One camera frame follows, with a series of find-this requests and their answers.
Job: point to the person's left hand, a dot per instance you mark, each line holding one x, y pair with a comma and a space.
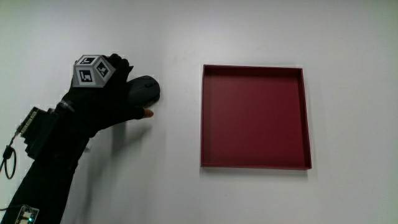
102, 102

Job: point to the black computer mouse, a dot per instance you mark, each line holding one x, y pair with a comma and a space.
145, 91

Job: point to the person's left forearm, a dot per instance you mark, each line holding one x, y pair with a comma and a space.
49, 174

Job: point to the white desk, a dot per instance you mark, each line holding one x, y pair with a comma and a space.
217, 34

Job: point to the black sensor box with connectors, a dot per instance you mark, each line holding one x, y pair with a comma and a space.
35, 127

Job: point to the small white circuit board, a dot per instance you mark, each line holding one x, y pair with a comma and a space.
26, 215

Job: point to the red square tray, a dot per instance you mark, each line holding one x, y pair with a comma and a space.
253, 119

